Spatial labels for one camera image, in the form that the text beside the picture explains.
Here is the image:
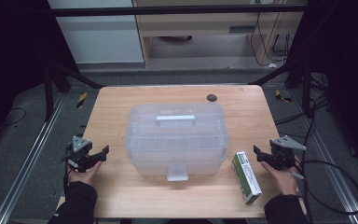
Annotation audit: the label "thin black floor cable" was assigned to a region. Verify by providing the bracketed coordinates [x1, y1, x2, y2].
[0, 106, 28, 128]

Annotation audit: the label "green and white medicine box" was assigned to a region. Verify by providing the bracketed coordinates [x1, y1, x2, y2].
[231, 150, 263, 205]

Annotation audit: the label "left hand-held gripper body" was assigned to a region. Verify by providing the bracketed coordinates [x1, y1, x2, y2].
[62, 135, 93, 173]

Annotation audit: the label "person's left hand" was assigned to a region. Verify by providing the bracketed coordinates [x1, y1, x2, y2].
[67, 160, 103, 187]

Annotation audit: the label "clear plastic storage box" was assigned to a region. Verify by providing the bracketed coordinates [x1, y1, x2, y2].
[123, 103, 229, 182]

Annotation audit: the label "left hand-held gripper cable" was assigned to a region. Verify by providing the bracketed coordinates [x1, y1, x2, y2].
[62, 160, 73, 189]

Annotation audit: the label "black floor cables bundle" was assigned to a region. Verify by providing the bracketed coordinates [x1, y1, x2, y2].
[273, 73, 332, 141]

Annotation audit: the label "looped black floor cable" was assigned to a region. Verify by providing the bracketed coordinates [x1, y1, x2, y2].
[302, 159, 358, 217]

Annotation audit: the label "black hanging desk cables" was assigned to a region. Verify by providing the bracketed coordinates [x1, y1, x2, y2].
[249, 11, 294, 68]

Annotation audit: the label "black horizontal frame bar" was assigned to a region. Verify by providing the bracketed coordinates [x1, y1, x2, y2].
[49, 4, 308, 18]

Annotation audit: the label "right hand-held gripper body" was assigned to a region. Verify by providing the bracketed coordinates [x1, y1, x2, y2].
[268, 134, 308, 172]

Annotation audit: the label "light wooden desk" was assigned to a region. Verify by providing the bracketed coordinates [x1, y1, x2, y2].
[131, 0, 310, 69]

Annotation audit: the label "hand-held gripper cable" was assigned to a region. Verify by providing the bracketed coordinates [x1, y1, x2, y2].
[62, 160, 73, 189]
[287, 169, 313, 224]

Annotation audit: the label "yellow and black floor tape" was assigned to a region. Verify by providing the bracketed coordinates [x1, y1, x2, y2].
[76, 91, 89, 109]
[274, 89, 293, 104]

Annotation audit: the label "black metal stand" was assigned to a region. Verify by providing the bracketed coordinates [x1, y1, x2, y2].
[42, 59, 106, 123]
[247, 54, 316, 119]

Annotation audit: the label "white cabinet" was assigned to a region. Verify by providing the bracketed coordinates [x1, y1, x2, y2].
[47, 0, 145, 65]

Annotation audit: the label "black curtain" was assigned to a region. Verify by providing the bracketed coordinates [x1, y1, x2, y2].
[0, 0, 79, 152]
[287, 0, 358, 174]

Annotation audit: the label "person's right hand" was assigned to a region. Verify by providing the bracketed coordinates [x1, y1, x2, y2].
[260, 156, 303, 197]

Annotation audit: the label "right hand-held gripper cable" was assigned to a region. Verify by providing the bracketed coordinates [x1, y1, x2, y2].
[287, 169, 313, 224]

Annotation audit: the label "aluminium floor rail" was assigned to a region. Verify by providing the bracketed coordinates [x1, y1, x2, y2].
[0, 92, 67, 224]
[292, 89, 358, 224]

